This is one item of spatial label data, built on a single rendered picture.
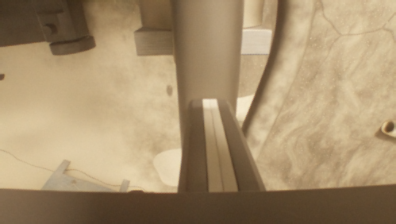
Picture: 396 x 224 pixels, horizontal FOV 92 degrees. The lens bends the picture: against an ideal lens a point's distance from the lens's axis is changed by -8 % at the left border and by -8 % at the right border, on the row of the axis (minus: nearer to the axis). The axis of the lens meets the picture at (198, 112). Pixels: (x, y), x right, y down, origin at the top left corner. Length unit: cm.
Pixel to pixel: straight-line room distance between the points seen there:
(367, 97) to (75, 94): 175
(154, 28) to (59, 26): 84
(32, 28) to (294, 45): 107
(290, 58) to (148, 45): 15
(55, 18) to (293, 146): 148
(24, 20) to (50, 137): 81
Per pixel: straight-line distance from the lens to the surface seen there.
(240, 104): 121
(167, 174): 155
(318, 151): 165
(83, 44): 106
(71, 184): 161
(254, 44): 19
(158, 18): 20
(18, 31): 120
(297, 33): 24
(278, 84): 25
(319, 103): 141
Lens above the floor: 107
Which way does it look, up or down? 60 degrees down
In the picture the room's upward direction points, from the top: 180 degrees clockwise
